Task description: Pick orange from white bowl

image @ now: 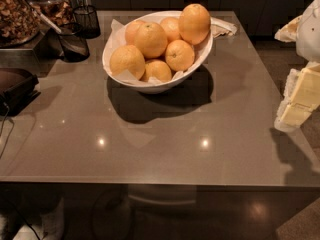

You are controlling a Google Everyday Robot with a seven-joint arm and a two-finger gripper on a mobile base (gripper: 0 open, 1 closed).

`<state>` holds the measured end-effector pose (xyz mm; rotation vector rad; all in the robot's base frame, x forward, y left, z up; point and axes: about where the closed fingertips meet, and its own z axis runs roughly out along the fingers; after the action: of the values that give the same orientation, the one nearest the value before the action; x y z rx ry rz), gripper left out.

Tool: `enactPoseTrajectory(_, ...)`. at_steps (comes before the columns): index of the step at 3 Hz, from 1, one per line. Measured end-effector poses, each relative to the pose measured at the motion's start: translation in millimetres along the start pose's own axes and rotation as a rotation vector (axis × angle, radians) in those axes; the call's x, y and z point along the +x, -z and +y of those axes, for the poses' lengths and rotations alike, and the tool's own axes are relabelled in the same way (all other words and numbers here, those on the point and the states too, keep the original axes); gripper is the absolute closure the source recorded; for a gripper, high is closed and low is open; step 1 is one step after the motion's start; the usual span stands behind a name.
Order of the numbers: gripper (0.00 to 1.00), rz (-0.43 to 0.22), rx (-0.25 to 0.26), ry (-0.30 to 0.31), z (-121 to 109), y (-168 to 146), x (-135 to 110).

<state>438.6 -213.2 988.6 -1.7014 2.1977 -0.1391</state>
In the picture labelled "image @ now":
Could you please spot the small glass jar of snacks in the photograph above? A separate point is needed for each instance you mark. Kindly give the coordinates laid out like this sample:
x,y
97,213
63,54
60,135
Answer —
x,y
59,12

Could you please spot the black mesh cup front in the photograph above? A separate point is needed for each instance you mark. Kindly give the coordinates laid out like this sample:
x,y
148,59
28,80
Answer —
x,y
74,45

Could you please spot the tall right back orange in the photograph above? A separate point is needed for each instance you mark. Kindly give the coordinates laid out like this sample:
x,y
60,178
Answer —
x,y
194,23

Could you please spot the white ceramic bowl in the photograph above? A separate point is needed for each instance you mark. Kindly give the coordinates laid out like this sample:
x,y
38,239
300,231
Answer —
x,y
156,87

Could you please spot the large glass jar of chips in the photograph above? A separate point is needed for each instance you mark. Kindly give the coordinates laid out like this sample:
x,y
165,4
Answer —
x,y
18,24

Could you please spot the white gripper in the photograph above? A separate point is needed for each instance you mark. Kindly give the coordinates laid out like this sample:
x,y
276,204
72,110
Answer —
x,y
310,34

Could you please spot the black mesh cup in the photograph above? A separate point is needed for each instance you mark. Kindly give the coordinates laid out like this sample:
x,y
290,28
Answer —
x,y
74,45
86,16

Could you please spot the white spoon handle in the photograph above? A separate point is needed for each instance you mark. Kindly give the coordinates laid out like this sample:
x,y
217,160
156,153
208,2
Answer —
x,y
47,21

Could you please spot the black mesh cup rear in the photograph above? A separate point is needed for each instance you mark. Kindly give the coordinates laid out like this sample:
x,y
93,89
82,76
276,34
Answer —
x,y
86,16

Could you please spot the white paper bowl liner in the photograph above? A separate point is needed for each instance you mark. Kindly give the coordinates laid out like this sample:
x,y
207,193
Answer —
x,y
126,64

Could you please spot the crumpled white napkin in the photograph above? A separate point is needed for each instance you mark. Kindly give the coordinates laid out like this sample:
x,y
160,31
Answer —
x,y
220,27

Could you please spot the dark brown device left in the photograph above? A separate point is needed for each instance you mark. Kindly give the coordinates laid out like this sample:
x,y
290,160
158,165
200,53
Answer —
x,y
17,90

